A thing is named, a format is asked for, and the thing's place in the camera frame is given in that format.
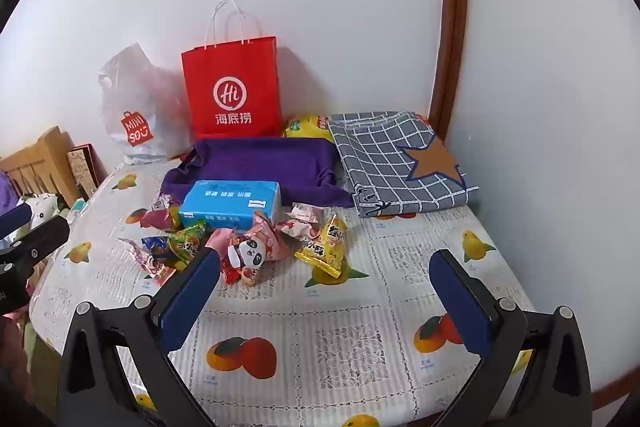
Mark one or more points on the green snack packet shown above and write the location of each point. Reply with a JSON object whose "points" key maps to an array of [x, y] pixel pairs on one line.
{"points": [[187, 239]]}

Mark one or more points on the small white pink packet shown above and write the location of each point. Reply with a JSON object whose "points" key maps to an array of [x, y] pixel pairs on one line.
{"points": [[306, 210]]}

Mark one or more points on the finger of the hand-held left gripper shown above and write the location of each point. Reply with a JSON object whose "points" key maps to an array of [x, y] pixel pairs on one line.
{"points": [[42, 239], [12, 219]]}

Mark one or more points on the wooden headboard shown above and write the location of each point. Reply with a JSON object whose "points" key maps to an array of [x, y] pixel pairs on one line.
{"points": [[45, 157]]}

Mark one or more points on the panda snack packet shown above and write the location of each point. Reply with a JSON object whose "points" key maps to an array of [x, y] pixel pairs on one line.
{"points": [[250, 254]]}

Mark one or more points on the white plush toy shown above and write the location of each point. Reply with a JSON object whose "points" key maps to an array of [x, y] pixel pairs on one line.
{"points": [[37, 208]]}

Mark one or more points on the white plastic bag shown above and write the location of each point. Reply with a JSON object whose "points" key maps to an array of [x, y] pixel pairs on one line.
{"points": [[130, 107]]}

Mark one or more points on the blue orange snack packet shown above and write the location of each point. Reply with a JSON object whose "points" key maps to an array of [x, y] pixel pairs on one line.
{"points": [[152, 246]]}

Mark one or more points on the yellow snack packet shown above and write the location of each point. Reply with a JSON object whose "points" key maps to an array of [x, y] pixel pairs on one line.
{"points": [[322, 247]]}

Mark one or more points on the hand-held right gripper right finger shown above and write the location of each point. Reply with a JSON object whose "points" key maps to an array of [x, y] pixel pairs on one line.
{"points": [[460, 307]]}

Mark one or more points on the purple cloth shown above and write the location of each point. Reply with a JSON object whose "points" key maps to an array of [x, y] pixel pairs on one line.
{"points": [[260, 162]]}

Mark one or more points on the blue tissue pack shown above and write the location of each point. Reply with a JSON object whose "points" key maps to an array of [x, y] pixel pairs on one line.
{"points": [[225, 204]]}

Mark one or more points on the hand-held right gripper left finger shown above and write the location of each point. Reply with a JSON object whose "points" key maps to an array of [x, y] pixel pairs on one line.
{"points": [[192, 302]]}

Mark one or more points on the fruit printed tablecloth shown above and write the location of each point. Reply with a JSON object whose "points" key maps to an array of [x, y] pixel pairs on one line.
{"points": [[310, 307]]}

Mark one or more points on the brown wooden door frame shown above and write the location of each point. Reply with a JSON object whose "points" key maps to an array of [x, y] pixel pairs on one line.
{"points": [[450, 32]]}

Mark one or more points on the pink red snack packet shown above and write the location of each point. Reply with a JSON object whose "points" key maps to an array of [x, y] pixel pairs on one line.
{"points": [[152, 269]]}

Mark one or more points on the purple pink snack packet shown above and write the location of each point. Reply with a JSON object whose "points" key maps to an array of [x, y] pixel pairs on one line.
{"points": [[155, 213]]}

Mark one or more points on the grey checked folded cloth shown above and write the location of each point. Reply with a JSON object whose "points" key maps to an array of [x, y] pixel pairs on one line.
{"points": [[385, 162]]}

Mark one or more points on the brown patterned box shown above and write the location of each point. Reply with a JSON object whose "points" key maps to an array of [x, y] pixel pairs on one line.
{"points": [[82, 172]]}

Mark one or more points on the red paper bag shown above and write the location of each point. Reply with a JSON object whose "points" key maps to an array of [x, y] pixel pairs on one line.
{"points": [[230, 77]]}

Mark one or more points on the large yellow snack bag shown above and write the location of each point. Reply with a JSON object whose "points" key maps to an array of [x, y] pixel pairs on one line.
{"points": [[307, 127]]}

